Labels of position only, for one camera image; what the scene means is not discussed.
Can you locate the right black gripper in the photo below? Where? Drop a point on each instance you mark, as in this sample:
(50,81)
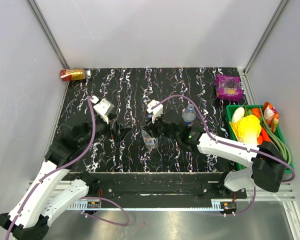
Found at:
(151,128)

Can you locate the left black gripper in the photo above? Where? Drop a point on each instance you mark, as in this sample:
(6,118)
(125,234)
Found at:
(120,130)

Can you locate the clear water bottle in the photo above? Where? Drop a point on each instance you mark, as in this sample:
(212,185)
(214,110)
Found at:
(150,141)

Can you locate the Pepsi plastic bottle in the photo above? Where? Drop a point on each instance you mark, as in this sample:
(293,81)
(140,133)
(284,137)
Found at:
(189,115)

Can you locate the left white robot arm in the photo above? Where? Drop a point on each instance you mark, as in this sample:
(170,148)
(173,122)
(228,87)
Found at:
(32,217)

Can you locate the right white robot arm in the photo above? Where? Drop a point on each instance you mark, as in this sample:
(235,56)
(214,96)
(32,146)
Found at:
(263,163)

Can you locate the purple snack bag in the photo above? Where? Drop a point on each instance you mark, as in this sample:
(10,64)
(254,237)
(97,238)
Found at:
(228,88)

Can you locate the white toy egg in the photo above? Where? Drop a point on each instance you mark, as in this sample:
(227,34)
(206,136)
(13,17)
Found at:
(238,114)

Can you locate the orange toy carrot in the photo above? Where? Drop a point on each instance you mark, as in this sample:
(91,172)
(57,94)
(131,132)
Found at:
(263,137)

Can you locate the orange snack bag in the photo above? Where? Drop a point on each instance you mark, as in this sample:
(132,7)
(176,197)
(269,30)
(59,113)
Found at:
(271,116)

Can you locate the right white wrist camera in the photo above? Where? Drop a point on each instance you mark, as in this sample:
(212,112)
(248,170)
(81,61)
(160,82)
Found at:
(155,109)

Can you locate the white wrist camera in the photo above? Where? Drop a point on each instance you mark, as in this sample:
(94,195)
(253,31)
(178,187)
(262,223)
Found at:
(102,107)
(155,109)

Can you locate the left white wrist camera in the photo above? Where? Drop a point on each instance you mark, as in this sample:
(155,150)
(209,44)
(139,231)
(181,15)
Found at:
(102,107)

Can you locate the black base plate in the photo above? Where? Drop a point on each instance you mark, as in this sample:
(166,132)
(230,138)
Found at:
(155,184)

